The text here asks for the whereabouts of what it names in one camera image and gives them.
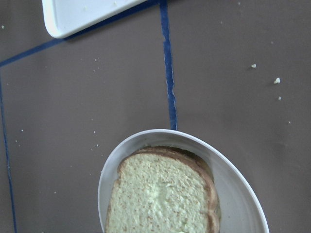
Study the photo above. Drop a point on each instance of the bread slice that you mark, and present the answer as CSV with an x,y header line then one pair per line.
x,y
201,167
160,194

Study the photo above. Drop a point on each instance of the cream bear tray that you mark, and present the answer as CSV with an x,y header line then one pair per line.
x,y
63,18

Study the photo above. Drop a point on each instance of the white round plate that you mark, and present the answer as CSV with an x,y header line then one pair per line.
x,y
241,211

